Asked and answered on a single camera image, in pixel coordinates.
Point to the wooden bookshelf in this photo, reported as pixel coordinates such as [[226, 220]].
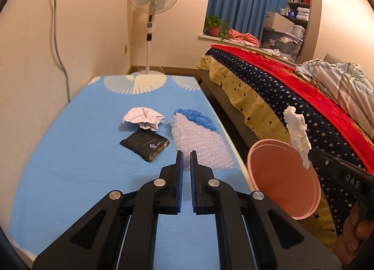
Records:
[[301, 5]]

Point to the cardboard box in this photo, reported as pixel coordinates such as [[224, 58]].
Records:
[[279, 23]]

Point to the clear bubble wrap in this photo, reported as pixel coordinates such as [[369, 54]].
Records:
[[201, 144]]

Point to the pink cloth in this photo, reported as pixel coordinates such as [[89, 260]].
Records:
[[244, 38]]

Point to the crumpled white paper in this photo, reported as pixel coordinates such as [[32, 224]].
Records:
[[143, 116]]

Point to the pink plastic bin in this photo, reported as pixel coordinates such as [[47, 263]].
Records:
[[280, 176]]

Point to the person's right hand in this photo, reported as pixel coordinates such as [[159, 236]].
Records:
[[353, 238]]

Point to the blue curtain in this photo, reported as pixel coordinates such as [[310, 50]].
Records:
[[242, 1]]

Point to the clear plastic storage bin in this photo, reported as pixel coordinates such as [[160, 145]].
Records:
[[280, 43]]

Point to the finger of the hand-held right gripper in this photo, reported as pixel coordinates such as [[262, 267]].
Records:
[[320, 157]]

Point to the black flat package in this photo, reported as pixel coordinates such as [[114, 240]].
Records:
[[146, 144]]

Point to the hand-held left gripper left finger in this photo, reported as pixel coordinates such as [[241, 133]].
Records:
[[178, 182]]

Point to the navy star bedsheet yellow border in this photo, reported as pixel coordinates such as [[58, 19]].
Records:
[[263, 97]]

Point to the potted green plant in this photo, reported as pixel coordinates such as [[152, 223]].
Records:
[[215, 24]]

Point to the stack of white towels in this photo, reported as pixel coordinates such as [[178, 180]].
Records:
[[303, 13]]

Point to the blue patterned table mat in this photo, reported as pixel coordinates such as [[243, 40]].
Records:
[[87, 141]]

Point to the blue bubble wrap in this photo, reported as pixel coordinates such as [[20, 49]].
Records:
[[198, 116]]

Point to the dark bed frame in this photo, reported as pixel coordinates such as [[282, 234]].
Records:
[[225, 112]]

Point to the striped quilt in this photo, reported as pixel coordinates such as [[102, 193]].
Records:
[[336, 80]]

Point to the red blanket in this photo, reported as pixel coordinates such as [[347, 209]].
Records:
[[268, 65]]

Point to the white crumpled cloth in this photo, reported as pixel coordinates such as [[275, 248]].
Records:
[[274, 52]]

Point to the white tissue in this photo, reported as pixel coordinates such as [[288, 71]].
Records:
[[296, 130]]

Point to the wall outlet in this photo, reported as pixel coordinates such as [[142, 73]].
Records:
[[126, 48]]

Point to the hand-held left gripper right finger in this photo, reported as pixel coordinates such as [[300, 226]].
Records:
[[194, 182]]

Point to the white lidded container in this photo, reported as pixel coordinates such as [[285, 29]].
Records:
[[299, 32]]

